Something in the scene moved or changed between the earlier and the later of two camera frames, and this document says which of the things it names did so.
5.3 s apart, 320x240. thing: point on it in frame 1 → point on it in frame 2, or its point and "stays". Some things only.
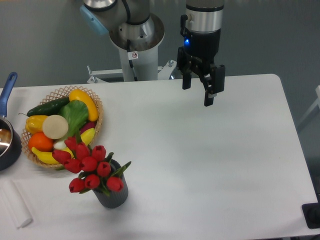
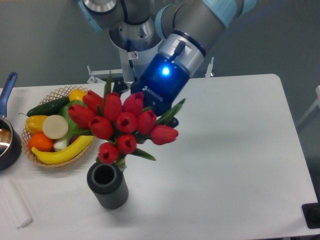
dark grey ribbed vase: x=115 y=199 stays
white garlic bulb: x=60 y=145 stays
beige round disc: x=55 y=126 stays
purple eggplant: x=87 y=126 → x=73 y=138
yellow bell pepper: x=34 y=123 stays
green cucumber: x=53 y=108 stays
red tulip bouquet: x=96 y=169 → x=123 y=121
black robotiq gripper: x=199 y=52 → x=161 y=85
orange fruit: x=39 y=140 stays
